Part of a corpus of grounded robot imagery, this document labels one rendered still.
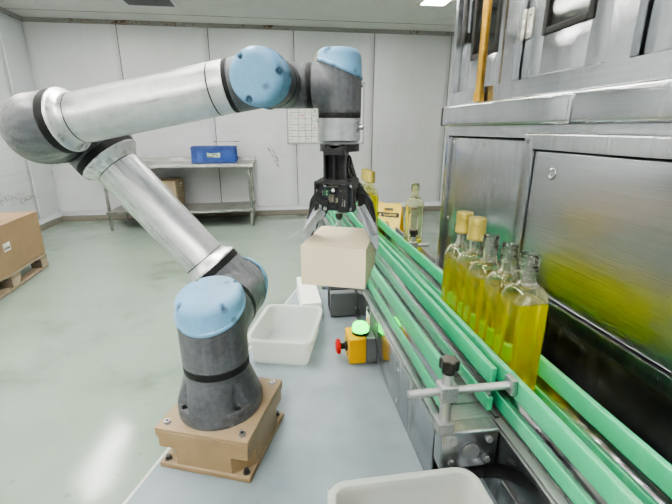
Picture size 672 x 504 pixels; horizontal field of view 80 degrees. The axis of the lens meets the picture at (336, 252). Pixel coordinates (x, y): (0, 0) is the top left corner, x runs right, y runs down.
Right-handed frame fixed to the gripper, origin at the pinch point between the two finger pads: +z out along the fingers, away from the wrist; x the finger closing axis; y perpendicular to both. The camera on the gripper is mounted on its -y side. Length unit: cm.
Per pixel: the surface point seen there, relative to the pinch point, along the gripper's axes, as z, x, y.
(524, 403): 15.7, 31.7, 21.1
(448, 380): 12.3, 20.5, 22.8
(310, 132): -14, -158, -548
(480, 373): 16.5, 26.6, 13.3
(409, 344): 19.2, 14.5, 1.6
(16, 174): 35, -483, -339
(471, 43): -45, 26, -54
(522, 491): 26.5, 31.7, 26.4
